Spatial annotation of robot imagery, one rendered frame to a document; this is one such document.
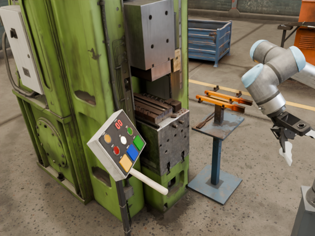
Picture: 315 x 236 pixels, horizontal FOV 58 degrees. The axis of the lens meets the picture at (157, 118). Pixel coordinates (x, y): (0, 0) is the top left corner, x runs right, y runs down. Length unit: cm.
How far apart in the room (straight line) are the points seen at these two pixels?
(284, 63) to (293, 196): 207
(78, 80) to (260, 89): 146
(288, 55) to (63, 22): 146
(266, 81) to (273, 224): 183
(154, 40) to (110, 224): 162
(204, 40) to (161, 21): 383
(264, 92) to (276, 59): 12
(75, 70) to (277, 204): 208
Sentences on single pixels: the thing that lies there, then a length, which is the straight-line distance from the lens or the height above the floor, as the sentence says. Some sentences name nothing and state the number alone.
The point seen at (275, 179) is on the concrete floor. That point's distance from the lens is 314.
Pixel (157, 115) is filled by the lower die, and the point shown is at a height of 98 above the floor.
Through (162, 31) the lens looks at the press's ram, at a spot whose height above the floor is 158.
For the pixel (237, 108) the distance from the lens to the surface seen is 222.
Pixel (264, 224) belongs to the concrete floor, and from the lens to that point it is 271.
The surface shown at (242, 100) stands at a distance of 231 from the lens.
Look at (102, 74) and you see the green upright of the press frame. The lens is 183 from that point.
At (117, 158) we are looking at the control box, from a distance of 161.
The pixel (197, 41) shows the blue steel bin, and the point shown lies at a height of 45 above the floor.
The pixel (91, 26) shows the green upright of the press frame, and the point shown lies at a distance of 175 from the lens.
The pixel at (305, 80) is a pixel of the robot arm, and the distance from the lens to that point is 138.
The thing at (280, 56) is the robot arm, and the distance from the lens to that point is 111.
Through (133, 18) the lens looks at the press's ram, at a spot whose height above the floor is 169.
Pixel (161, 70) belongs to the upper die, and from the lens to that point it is 199.
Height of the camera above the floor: 205
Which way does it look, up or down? 31 degrees down
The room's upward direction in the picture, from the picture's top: 4 degrees counter-clockwise
